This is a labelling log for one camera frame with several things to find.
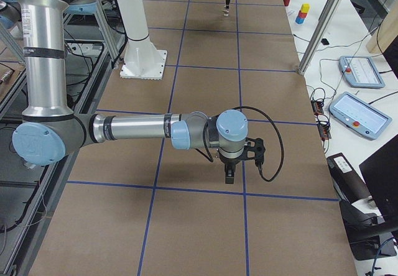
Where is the blue teach pendant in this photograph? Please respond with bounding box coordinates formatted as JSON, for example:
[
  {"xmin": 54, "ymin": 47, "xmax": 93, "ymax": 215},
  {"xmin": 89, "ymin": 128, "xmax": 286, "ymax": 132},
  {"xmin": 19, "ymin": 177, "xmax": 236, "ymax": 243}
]
[
  {"xmin": 329, "ymin": 92, "xmax": 392, "ymax": 140},
  {"xmin": 339, "ymin": 56, "xmax": 385, "ymax": 89}
]

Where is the black camera cable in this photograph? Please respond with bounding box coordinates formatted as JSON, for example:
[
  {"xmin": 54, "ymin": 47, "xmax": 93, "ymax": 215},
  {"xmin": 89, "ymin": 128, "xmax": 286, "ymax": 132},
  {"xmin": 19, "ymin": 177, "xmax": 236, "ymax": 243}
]
[{"xmin": 231, "ymin": 106, "xmax": 284, "ymax": 183}]

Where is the wrist black camera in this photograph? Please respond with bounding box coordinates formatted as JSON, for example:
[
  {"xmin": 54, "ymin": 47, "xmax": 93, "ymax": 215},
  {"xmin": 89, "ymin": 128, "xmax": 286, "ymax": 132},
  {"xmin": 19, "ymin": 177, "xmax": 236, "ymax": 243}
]
[{"xmin": 241, "ymin": 137, "xmax": 266, "ymax": 168}]

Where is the white brass PPR pipe fitting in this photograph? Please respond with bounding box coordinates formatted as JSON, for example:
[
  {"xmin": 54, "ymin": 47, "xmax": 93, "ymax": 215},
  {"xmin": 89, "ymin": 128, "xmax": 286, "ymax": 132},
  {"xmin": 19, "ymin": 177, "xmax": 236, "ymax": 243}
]
[{"xmin": 223, "ymin": 7, "xmax": 229, "ymax": 17}]

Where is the aluminium frame post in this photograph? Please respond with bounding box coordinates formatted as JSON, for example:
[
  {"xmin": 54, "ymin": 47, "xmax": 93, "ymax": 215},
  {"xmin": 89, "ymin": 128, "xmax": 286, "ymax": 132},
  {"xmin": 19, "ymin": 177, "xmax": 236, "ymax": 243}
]
[{"xmin": 297, "ymin": 0, "xmax": 341, "ymax": 75}]

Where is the red wooden block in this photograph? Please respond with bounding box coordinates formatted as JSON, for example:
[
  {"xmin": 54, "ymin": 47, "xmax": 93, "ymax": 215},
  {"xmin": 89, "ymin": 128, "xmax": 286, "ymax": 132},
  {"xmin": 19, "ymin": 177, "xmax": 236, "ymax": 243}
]
[{"xmin": 297, "ymin": 11, "xmax": 307, "ymax": 19}]

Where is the brown paper table cover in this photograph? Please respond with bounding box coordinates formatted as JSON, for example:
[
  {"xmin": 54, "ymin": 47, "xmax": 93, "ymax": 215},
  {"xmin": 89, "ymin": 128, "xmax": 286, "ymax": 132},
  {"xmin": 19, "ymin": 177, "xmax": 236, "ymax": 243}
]
[{"xmin": 30, "ymin": 0, "xmax": 356, "ymax": 275}]

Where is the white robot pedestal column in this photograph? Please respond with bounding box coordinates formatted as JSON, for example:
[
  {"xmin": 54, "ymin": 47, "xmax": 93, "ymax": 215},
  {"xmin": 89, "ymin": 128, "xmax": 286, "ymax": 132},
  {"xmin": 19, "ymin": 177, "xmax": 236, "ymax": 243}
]
[{"xmin": 117, "ymin": 0, "xmax": 167, "ymax": 80}]

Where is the black monitor stand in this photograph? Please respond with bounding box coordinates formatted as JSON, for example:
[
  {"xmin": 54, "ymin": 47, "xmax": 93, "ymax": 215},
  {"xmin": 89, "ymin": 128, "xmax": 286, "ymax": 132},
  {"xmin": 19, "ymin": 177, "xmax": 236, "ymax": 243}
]
[{"xmin": 339, "ymin": 200, "xmax": 397, "ymax": 261}]

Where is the orange circuit board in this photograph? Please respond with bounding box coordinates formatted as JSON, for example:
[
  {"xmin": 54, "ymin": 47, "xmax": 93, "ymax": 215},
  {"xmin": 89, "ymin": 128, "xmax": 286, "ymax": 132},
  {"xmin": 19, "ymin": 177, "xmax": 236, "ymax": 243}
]
[{"xmin": 311, "ymin": 100, "xmax": 331, "ymax": 141}]

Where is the blue wooden block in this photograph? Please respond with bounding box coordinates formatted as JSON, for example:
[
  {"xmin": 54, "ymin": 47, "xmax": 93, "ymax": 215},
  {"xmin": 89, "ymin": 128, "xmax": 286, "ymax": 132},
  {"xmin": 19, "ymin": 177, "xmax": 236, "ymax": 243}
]
[{"xmin": 295, "ymin": 16, "xmax": 305, "ymax": 24}]

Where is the wooden board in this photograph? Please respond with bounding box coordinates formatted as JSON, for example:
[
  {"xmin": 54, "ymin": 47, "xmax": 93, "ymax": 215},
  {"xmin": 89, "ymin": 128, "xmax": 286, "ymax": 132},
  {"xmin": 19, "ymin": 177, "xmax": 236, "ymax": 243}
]
[{"xmin": 366, "ymin": 0, "xmax": 397, "ymax": 53}]

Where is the near blue teach pendant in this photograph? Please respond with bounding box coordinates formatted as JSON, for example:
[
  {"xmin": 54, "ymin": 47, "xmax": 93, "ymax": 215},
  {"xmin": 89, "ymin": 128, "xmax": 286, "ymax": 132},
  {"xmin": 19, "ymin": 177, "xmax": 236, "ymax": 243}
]
[{"xmin": 329, "ymin": 92, "xmax": 392, "ymax": 140}]

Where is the far blue teach pendant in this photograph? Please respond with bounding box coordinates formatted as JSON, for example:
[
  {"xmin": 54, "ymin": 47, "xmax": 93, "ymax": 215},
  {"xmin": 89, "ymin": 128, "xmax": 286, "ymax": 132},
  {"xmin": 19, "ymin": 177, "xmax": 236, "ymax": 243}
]
[{"xmin": 339, "ymin": 56, "xmax": 385, "ymax": 89}]

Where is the yellow wooden block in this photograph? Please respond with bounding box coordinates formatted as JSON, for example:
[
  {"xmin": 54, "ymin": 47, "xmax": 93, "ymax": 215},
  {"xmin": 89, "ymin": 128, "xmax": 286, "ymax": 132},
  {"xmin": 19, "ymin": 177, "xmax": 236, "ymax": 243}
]
[{"xmin": 300, "ymin": 3, "xmax": 310, "ymax": 14}]

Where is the black monitor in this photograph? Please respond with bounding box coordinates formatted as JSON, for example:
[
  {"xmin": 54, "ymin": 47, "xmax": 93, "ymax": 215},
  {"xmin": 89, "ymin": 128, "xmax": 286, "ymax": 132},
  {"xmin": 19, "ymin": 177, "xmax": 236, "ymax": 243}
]
[{"xmin": 359, "ymin": 136, "xmax": 397, "ymax": 219}]

